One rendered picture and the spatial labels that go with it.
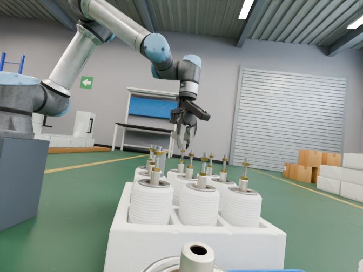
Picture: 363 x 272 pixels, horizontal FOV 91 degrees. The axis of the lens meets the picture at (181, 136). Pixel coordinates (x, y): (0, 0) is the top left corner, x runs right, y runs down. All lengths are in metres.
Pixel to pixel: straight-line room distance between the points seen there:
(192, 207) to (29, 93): 0.69
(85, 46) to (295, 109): 5.92
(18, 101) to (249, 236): 0.82
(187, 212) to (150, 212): 0.09
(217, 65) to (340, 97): 3.70
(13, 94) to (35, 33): 7.62
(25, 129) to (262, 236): 0.81
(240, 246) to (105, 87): 6.19
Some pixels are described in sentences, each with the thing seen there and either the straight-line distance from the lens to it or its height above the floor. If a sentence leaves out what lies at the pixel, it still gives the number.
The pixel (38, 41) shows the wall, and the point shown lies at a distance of 8.26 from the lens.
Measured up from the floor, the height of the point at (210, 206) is 0.22.
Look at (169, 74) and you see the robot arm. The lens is 0.73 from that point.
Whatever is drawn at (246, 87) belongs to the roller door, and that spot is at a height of 2.38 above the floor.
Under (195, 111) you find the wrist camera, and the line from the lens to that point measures 0.63.
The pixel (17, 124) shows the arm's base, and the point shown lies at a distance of 0.83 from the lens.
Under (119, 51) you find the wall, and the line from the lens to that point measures 6.70.
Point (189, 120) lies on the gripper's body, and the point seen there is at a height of 0.45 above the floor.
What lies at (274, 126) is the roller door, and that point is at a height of 1.31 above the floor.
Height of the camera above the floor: 0.35
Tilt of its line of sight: 3 degrees up
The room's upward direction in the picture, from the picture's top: 8 degrees clockwise
